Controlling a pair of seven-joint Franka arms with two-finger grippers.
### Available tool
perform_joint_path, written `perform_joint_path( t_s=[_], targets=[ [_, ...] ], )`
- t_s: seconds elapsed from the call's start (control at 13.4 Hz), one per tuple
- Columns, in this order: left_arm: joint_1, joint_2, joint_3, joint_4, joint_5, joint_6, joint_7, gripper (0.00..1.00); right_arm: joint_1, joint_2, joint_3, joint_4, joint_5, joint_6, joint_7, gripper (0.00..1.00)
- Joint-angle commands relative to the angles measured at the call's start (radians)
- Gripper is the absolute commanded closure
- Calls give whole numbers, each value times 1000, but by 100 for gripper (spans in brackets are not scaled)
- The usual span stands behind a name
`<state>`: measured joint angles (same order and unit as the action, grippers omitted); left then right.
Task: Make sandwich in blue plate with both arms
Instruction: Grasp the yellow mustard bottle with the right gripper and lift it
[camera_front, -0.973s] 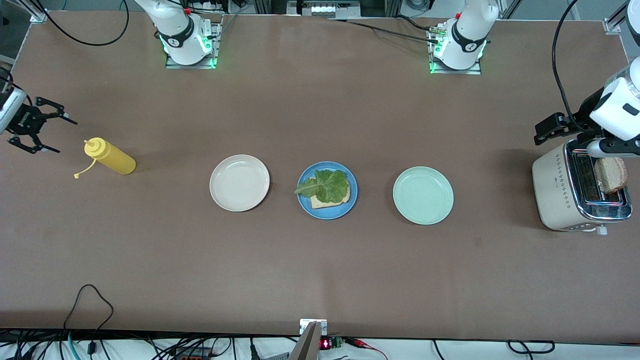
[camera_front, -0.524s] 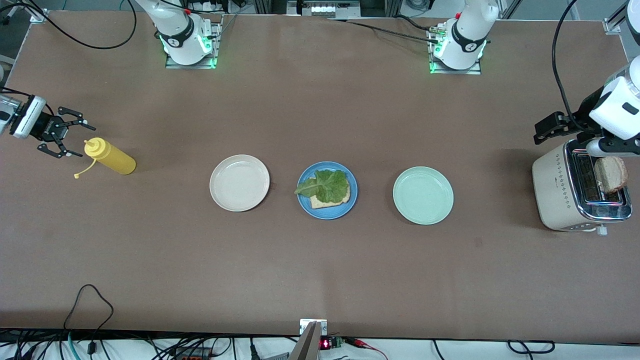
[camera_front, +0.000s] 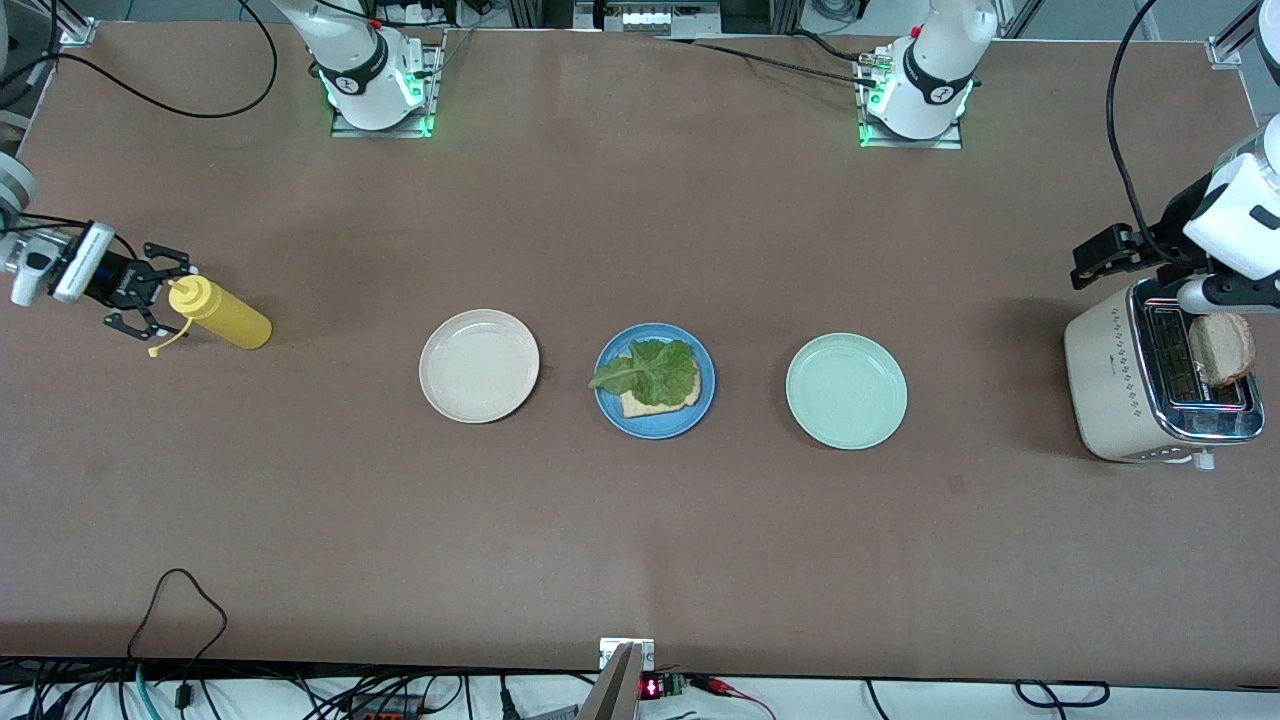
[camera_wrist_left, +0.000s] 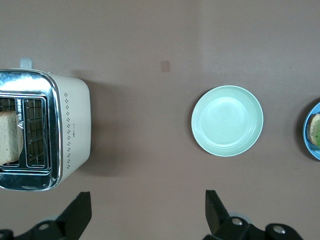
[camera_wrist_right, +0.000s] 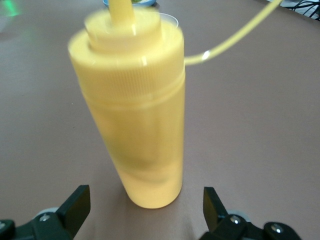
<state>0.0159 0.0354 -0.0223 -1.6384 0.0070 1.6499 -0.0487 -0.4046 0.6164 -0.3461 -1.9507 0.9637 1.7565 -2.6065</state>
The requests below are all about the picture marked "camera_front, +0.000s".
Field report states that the yellow mustard squeeze bottle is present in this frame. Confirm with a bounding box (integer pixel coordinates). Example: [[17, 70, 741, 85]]
[[147, 275, 273, 359]]

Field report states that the brown bread slice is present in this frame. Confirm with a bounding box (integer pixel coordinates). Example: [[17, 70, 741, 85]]
[[618, 385, 703, 419], [1187, 313, 1257, 388]]

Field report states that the green lettuce leaf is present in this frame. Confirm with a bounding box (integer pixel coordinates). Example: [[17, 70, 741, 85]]
[[588, 338, 699, 408]]

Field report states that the light green plate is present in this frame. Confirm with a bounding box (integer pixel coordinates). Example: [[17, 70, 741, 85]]
[[785, 332, 909, 451]]

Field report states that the beige plate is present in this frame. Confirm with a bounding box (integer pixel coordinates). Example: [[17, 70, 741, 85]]
[[418, 308, 542, 425]]

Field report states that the blue plate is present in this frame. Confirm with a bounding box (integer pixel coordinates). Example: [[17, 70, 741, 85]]
[[593, 322, 717, 441]]

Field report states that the cream and chrome toaster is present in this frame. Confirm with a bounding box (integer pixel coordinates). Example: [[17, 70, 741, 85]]
[[1063, 277, 1266, 473]]

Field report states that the white power strip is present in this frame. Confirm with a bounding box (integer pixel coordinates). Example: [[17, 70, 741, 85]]
[[575, 0, 721, 36]]

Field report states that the aluminium profile bar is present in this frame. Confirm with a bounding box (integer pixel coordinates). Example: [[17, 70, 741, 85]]
[[575, 642, 646, 720]]

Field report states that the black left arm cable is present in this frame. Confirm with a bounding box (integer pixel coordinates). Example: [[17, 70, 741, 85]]
[[1103, 0, 1167, 264]]

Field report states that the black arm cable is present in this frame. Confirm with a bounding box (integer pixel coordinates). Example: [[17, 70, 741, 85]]
[[0, 0, 280, 261], [1103, 0, 1167, 264]]

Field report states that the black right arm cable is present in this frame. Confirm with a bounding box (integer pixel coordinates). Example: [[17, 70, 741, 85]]
[[0, 0, 280, 261]]

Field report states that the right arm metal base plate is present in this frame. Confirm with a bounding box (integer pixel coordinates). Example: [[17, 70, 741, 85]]
[[330, 40, 443, 139]]

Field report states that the thin black looped cable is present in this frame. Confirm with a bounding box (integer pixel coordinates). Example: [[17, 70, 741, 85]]
[[126, 567, 229, 691]]

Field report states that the long black table cable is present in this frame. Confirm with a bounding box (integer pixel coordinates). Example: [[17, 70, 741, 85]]
[[655, 34, 881, 87]]

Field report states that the black flat looped cable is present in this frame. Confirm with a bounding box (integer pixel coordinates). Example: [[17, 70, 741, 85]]
[[1014, 679, 1112, 710]]

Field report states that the small metal edge bracket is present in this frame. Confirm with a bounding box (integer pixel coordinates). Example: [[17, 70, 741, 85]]
[[598, 637, 656, 673]]

